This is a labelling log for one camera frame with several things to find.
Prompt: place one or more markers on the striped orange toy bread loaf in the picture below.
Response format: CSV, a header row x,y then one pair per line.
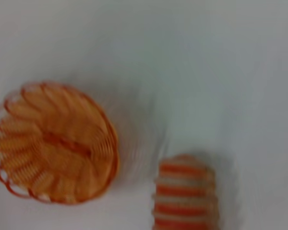
x,y
184,194

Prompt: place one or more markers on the orange woven plastic basket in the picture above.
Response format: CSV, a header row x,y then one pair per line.
x,y
52,143

